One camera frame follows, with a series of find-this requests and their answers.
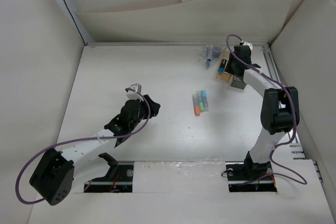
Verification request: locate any blue highlighter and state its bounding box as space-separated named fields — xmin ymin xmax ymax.
xmin=201 ymin=90 xmax=209 ymax=111

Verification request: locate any orange highlighter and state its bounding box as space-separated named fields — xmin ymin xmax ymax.
xmin=192 ymin=93 xmax=201 ymax=116

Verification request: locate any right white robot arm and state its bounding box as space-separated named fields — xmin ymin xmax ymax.
xmin=225 ymin=43 xmax=300 ymax=184

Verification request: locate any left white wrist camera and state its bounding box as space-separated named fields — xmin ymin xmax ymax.
xmin=125 ymin=83 xmax=142 ymax=100

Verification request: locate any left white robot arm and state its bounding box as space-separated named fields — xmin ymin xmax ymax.
xmin=29 ymin=92 xmax=161 ymax=206

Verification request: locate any clear blue glue pen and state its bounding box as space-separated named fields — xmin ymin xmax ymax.
xmin=205 ymin=45 xmax=212 ymax=67

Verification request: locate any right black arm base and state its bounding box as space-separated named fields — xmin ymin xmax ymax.
xmin=221 ymin=162 xmax=277 ymax=193

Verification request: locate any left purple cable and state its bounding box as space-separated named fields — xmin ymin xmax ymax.
xmin=15 ymin=87 xmax=151 ymax=205

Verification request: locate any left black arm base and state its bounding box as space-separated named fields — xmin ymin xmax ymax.
xmin=83 ymin=153 xmax=134 ymax=193

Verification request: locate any clear plastic container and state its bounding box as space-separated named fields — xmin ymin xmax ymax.
xmin=198 ymin=44 xmax=226 ymax=68

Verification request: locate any grey translucent container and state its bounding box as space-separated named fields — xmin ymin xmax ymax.
xmin=230 ymin=76 xmax=246 ymax=90

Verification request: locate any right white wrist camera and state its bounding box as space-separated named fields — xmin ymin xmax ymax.
xmin=239 ymin=40 xmax=253 ymax=51

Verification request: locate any orange translucent container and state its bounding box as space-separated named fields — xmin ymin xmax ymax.
xmin=216 ymin=50 xmax=233 ymax=82

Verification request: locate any aluminium rail right side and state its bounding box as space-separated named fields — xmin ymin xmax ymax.
xmin=261 ymin=45 xmax=306 ymax=160

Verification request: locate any black marker blue cap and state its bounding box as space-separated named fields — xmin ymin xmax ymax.
xmin=217 ymin=59 xmax=227 ymax=74

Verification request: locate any green highlighter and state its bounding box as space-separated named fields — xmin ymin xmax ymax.
xmin=196 ymin=91 xmax=205 ymax=112

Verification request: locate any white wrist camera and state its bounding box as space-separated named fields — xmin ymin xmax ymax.
xmin=239 ymin=40 xmax=253 ymax=51
xmin=125 ymin=83 xmax=142 ymax=100

